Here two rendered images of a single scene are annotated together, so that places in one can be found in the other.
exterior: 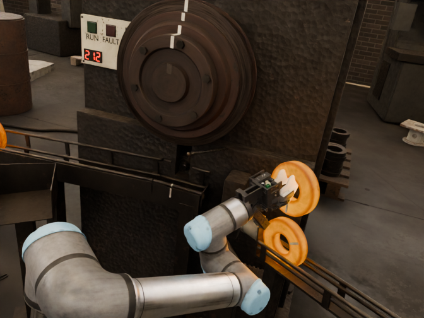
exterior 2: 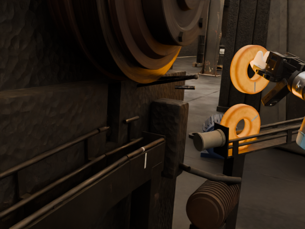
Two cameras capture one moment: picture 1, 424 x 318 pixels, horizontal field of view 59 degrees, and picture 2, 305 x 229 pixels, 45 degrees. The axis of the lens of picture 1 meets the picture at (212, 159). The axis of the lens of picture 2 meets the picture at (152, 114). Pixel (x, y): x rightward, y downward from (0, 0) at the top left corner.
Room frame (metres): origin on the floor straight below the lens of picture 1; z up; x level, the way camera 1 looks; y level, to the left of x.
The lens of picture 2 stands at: (1.01, 1.00, 1.00)
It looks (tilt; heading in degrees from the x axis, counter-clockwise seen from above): 13 degrees down; 281
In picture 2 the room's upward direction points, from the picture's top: 4 degrees clockwise
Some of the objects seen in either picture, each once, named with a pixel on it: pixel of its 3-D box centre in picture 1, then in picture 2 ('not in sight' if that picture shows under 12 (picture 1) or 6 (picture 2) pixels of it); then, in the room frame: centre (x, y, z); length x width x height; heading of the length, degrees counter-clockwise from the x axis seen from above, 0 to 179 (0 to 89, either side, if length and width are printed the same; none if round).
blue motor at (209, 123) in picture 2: not in sight; (219, 134); (1.03, -2.15, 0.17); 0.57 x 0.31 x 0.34; 94
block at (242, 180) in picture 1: (234, 204); (166, 137); (1.18, -0.10, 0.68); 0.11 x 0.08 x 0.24; 164
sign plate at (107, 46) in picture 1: (111, 44); not in sight; (1.43, 0.43, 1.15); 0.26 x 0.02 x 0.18; 74
